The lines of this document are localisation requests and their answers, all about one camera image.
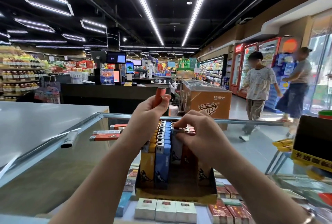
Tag person's left hand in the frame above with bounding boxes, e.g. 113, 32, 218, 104
122, 94, 172, 149

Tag person's right hand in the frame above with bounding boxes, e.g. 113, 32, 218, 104
173, 110, 237, 169

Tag row of red brown lighters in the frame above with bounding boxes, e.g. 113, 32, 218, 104
182, 146, 197, 169

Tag red orange lighter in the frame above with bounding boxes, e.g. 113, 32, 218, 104
153, 88, 168, 109

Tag row of grey white lighters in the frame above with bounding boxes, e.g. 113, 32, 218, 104
170, 130, 184, 166

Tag row of tan lighters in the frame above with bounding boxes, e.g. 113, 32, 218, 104
196, 158, 214, 187

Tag pile of yellow red lighters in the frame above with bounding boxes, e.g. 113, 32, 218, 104
61, 123, 128, 148

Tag blue yellow lighter display box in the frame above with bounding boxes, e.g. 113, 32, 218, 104
136, 120, 219, 205

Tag black yellow display box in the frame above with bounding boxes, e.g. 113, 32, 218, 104
292, 115, 332, 173

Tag person's left forearm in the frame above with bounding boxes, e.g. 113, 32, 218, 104
49, 141, 148, 224

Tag glass display case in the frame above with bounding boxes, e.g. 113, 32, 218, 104
0, 112, 332, 224

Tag stack of blue cartons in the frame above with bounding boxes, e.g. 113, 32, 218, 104
265, 53, 301, 110

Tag brown cardboard carton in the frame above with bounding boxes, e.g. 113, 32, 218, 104
182, 80, 232, 119

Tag black checkout counter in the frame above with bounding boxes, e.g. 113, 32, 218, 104
61, 83, 169, 114

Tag blue poster screen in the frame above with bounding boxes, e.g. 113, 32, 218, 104
100, 69, 115, 85

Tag black checkout monitor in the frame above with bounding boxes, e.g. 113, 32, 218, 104
106, 52, 127, 65

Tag open refrigerated chiller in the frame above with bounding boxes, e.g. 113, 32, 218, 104
198, 54, 229, 86

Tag row of cigarette packs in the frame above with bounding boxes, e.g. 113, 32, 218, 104
117, 167, 255, 224

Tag hanging plastic bags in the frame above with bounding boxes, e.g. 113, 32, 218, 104
34, 79, 62, 104

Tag long ceiling light strip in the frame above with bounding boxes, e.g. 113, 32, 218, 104
182, 0, 214, 46
126, 0, 165, 46

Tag orange round sign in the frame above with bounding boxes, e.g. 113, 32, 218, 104
280, 37, 301, 53

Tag grocery rack with bottles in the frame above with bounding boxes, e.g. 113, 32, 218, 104
0, 47, 47, 103

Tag glass entrance doors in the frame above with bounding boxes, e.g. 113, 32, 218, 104
303, 16, 332, 114

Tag silver bracelet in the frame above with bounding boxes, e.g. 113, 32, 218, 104
303, 208, 316, 224

